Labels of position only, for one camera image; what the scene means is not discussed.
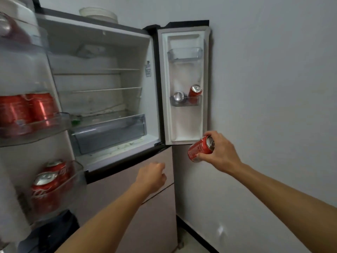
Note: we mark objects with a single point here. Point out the white thermostat housing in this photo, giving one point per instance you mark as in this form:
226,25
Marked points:
90,51

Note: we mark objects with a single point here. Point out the clear crisper drawer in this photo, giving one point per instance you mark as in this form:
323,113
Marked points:
110,137

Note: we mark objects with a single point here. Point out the person's right hand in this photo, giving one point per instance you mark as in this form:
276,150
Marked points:
223,155

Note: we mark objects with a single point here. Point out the grey label sticker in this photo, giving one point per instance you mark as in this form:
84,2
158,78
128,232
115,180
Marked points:
148,69

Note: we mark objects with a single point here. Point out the person's left hand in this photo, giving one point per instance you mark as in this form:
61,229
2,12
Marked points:
151,177

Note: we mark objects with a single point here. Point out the person's right forearm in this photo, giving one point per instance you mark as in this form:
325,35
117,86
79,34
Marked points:
284,202

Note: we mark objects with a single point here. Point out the blue pepsi can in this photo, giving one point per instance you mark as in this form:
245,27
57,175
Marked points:
179,96

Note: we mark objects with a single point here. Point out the person's left forearm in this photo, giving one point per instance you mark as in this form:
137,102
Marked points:
102,223

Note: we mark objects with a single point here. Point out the pink refrigerator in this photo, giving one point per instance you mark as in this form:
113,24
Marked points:
147,221

